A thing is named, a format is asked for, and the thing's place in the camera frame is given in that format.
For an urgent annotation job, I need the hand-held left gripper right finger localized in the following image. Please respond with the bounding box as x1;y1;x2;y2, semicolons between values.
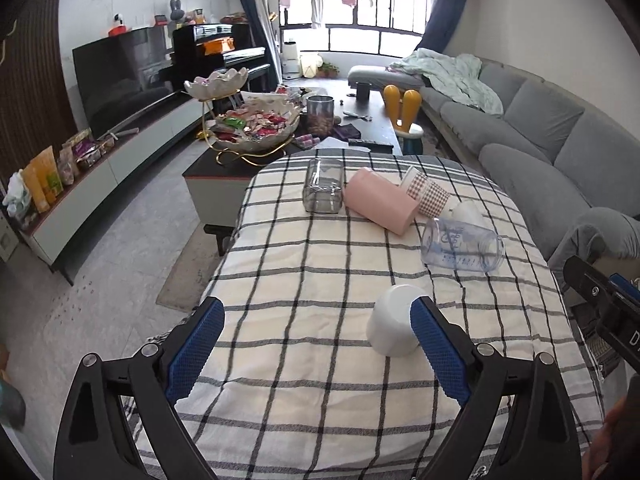
410;296;583;480

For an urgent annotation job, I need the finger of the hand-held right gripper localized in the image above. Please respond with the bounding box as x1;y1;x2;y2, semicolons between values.
562;255;640;311

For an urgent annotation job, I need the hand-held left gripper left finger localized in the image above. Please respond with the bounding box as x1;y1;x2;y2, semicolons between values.
52;296;226;480

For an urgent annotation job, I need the clear blue-printed plastic cup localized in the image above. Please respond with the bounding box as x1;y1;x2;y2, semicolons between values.
420;216;506;274

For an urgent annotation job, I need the small white cup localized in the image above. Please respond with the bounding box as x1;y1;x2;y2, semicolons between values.
447;200;485;228

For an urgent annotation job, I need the brown checkered paper cup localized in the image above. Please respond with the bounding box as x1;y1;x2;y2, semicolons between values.
399;165;453;219

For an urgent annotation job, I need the pink cup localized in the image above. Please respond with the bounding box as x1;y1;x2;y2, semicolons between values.
343;167;419;236

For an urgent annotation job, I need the clear glass cup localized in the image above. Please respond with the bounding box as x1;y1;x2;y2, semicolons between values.
303;158;346;215

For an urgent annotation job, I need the person's right hand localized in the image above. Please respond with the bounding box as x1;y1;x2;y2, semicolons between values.
584;396;640;480

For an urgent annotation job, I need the grey cloth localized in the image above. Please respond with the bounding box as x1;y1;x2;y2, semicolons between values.
547;207;640;281

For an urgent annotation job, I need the beige rug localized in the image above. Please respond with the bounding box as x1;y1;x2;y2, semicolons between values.
156;220;231;313

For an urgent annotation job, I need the checked tablecloth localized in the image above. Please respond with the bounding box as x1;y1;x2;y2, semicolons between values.
127;152;608;480

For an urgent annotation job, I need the dark coffee table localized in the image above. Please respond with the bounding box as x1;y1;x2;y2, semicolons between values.
182;77;411;241

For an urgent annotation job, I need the grey sofa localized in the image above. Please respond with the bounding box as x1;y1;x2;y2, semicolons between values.
420;52;640;266

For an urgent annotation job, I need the white television cabinet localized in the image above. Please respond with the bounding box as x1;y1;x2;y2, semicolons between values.
22;92;211;286

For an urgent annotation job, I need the black remote control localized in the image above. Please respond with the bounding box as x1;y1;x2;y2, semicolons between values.
347;137;396;150

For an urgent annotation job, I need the row of snack packets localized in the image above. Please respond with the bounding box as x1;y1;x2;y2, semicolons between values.
20;127;118;213

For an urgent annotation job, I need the white tiered snack bowl stand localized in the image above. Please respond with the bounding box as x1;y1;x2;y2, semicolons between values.
183;67;302;167

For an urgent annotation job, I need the white crumpled cloth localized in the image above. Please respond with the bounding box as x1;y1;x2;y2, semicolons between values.
2;170;31;218

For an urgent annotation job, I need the yellow rabbit-ear stool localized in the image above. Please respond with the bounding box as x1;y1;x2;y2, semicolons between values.
382;84;426;156

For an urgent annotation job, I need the glass jar of nuts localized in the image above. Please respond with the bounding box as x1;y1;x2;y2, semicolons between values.
306;95;335;136

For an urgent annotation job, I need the light green blanket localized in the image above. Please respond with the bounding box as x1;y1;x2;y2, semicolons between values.
390;47;506;116

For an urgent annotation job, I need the grey ottoman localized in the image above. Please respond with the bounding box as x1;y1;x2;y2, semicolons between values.
346;64;425;92

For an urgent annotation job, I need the black television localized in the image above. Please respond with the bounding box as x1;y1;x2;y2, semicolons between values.
72;27;176;141

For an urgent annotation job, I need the black piano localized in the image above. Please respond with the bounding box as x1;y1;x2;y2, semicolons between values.
172;22;273;96

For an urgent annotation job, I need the orange box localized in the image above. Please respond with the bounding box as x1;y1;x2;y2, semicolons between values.
197;36;236;57

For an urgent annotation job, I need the white air purifier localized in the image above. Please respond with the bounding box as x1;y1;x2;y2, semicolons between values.
281;40;302;80

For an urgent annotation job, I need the blue curtain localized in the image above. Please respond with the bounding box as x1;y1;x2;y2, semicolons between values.
231;0;281;88
415;0;473;53

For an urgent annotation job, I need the window frame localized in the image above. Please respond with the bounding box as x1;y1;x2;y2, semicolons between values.
277;0;432;58

